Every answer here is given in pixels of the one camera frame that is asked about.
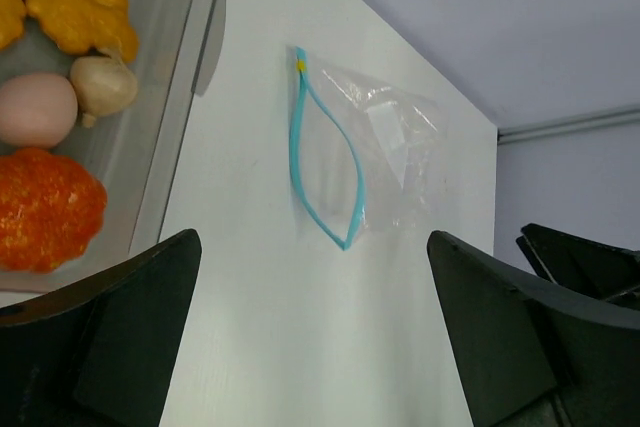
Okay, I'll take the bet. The golden fake pastry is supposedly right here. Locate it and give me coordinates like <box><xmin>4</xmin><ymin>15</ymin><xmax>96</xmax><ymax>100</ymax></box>
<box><xmin>1</xmin><ymin>0</ymin><xmax>139</xmax><ymax>63</ymax></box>

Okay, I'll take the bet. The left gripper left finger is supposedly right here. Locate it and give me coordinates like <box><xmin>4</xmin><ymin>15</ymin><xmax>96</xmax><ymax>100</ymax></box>
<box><xmin>1</xmin><ymin>229</ymin><xmax>202</xmax><ymax>426</ymax></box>

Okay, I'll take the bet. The peach fake egg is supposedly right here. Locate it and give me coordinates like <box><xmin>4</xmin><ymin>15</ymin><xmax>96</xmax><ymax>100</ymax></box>
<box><xmin>1</xmin><ymin>73</ymin><xmax>78</xmax><ymax>148</ymax></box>

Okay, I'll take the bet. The zip top bag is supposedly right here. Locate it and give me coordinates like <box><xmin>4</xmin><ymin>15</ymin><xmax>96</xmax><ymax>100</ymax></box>
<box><xmin>289</xmin><ymin>47</ymin><xmax>448</xmax><ymax>251</ymax></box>

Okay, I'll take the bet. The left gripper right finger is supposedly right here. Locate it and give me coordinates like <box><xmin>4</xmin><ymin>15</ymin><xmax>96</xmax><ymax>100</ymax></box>
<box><xmin>426</xmin><ymin>231</ymin><xmax>639</xmax><ymax>426</ymax></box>

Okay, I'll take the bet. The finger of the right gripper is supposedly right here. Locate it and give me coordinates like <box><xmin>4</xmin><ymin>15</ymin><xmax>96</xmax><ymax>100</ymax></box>
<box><xmin>516</xmin><ymin>224</ymin><xmax>639</xmax><ymax>303</ymax></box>

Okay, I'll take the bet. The clear plastic container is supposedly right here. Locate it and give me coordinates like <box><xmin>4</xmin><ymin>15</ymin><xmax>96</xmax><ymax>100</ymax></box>
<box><xmin>1</xmin><ymin>0</ymin><xmax>224</xmax><ymax>294</ymax></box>

